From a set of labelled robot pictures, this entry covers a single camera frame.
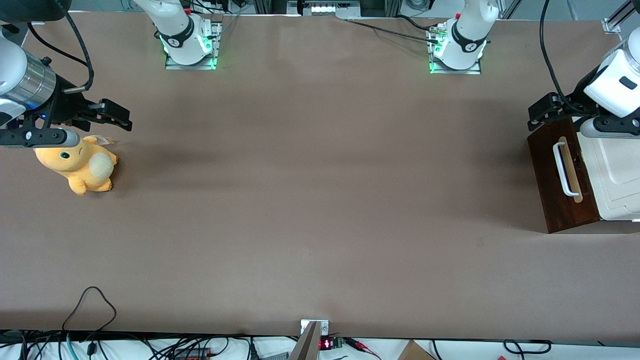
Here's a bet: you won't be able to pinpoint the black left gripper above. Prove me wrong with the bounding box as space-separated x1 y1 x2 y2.
528 81 602 132

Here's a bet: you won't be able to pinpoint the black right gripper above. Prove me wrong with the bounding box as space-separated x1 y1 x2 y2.
22 75 134 133

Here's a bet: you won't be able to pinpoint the white bar drawer handle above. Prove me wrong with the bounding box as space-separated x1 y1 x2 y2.
552 141 581 197

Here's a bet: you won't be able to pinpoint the wooden drawer with white handle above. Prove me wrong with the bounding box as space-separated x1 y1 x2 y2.
549 119 601 228

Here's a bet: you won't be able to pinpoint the plain dark wooden drawer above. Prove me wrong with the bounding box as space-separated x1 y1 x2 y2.
529 131 576 233

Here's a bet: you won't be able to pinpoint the orange plush toy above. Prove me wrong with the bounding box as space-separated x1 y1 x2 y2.
33 134 119 197

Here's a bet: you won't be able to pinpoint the aluminium corner profile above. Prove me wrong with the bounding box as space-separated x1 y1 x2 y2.
601 0 640 34

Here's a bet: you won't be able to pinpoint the white lit device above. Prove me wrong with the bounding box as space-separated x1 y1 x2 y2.
299 0 362 16

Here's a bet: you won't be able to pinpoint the orange and black device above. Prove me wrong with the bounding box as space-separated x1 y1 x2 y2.
172 347 213 360

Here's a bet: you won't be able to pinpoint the brown cardboard piece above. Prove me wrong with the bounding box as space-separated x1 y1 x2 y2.
397 340 436 360

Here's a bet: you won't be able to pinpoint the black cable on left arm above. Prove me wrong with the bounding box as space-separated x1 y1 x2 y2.
539 0 581 108

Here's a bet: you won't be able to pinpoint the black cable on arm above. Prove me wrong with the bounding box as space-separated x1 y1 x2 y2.
26 0 96 95
539 0 581 108

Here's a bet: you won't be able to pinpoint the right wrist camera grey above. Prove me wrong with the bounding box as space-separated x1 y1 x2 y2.
0 127 81 149

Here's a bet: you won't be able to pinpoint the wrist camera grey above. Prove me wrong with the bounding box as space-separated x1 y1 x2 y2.
0 127 81 149
579 115 640 139

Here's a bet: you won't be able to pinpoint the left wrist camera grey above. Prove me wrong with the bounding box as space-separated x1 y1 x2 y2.
579 115 640 139

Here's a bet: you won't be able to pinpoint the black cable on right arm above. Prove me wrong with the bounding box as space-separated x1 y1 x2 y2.
26 0 96 95

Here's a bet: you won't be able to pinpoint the light wooden handle backplate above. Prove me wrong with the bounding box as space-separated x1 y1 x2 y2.
558 136 584 204

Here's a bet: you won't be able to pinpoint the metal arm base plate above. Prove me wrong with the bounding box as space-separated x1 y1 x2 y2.
428 24 483 76
164 21 223 71

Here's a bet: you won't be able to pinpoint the thin black table cable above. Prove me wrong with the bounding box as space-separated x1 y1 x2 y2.
336 15 443 45

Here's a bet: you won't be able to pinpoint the black looped cable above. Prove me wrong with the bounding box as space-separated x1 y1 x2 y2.
61 286 118 332

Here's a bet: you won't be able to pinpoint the black cable at table edge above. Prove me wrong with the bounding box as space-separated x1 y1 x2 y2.
502 339 552 355

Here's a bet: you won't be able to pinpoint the red and black wires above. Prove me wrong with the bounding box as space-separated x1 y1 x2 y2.
344 337 382 359

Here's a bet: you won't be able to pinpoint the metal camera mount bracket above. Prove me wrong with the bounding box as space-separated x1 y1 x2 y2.
300 319 330 336

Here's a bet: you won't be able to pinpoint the grey camera mount pole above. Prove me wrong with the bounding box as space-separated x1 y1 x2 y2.
288 321 321 360

